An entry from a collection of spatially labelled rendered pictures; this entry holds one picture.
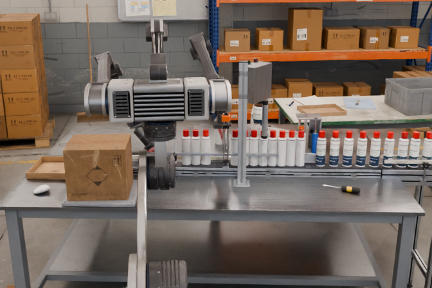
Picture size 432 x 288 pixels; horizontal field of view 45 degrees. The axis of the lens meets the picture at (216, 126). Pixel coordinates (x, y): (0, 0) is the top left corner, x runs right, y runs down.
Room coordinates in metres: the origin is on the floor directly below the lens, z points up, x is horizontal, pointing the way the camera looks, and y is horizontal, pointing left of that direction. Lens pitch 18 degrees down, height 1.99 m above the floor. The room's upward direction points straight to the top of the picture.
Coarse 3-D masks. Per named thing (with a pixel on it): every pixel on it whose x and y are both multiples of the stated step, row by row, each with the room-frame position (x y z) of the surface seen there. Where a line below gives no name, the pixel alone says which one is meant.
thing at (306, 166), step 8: (304, 168) 2.73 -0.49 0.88; (312, 168) 2.73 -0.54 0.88; (320, 168) 2.73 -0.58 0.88; (328, 168) 2.73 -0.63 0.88; (336, 168) 2.73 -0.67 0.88; (344, 168) 2.73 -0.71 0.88; (352, 168) 2.73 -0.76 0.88; (360, 168) 2.73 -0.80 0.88; (368, 168) 2.73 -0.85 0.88; (376, 168) 2.73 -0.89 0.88
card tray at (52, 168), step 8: (40, 160) 2.92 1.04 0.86; (48, 160) 2.95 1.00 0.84; (56, 160) 2.95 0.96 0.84; (32, 168) 2.78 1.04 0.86; (40, 168) 2.84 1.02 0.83; (48, 168) 2.84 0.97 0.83; (56, 168) 2.84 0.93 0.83; (32, 176) 2.69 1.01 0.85; (40, 176) 2.69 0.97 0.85; (48, 176) 2.69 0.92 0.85; (56, 176) 2.69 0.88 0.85; (64, 176) 2.69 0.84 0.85
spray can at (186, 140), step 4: (184, 132) 2.78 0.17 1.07; (188, 132) 2.79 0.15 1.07; (184, 136) 2.78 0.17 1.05; (188, 136) 2.79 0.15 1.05; (184, 140) 2.77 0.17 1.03; (188, 140) 2.77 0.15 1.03; (184, 144) 2.77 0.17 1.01; (188, 144) 2.77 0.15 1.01; (184, 148) 2.77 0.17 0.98; (188, 148) 2.77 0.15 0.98; (184, 156) 2.77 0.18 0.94; (188, 156) 2.77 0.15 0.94; (184, 160) 2.77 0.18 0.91; (188, 160) 2.77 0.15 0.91; (184, 164) 2.77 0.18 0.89; (188, 164) 2.77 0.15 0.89
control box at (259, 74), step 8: (256, 64) 2.69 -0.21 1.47; (264, 64) 2.69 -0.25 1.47; (248, 72) 2.62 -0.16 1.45; (256, 72) 2.62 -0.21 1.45; (264, 72) 2.68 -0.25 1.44; (248, 80) 2.62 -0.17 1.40; (256, 80) 2.62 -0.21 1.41; (264, 80) 2.68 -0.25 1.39; (248, 88) 2.62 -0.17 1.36; (256, 88) 2.62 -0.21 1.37; (264, 88) 2.68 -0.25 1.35; (248, 96) 2.62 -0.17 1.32; (256, 96) 2.62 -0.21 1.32; (264, 96) 2.68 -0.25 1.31
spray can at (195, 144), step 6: (198, 132) 2.79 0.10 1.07; (192, 138) 2.78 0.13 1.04; (198, 138) 2.78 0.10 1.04; (192, 144) 2.78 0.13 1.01; (198, 144) 2.77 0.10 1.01; (192, 150) 2.78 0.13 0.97; (198, 150) 2.77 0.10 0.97; (192, 156) 2.78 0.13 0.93; (198, 156) 2.77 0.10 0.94; (192, 162) 2.78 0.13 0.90; (198, 162) 2.77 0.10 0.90
